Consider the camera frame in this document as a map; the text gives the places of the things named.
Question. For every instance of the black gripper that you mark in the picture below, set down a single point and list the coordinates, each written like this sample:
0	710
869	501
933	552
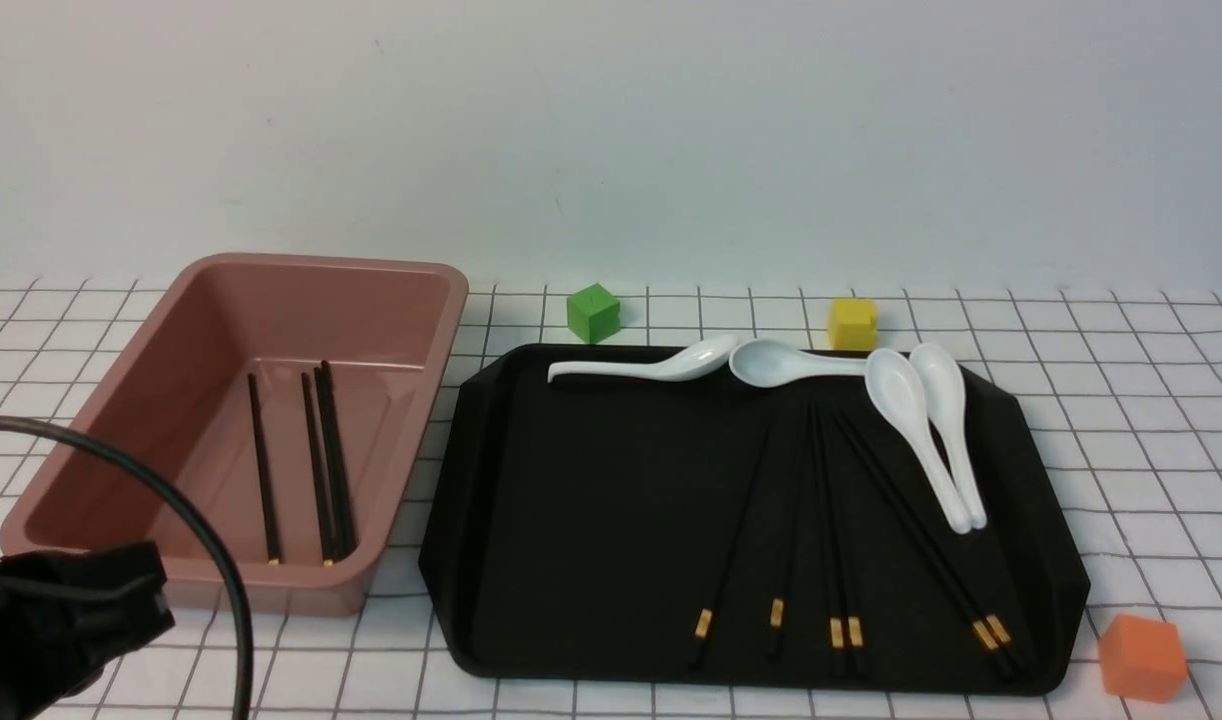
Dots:
65	615

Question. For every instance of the black chopstick gold band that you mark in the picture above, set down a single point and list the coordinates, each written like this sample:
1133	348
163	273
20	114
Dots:
926	540
911	540
787	550
831	574
318	476
273	545
857	666
722	609

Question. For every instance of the black chopstick in bin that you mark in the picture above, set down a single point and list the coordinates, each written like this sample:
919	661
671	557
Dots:
329	481
342	501

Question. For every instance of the pink plastic bin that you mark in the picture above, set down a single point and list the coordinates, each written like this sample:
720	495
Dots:
176	399

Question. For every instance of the green cube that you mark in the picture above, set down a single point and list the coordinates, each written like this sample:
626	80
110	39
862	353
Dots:
593	314

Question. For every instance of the black plastic tray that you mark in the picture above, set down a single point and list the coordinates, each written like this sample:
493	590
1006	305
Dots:
578	526

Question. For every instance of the white ceramic spoon leftmost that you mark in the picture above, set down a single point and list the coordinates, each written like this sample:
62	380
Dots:
693	362

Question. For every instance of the white ceramic spoon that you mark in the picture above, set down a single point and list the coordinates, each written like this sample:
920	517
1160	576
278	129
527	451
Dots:
896	390
693	362
945	390
770	364

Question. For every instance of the yellow cube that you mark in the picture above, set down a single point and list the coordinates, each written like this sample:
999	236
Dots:
853	325

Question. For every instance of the white ceramic spoon rightmost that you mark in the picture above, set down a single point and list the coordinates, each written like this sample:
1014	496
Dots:
945	390

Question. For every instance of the orange cube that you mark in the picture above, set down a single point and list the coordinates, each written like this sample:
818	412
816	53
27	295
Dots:
1142	659

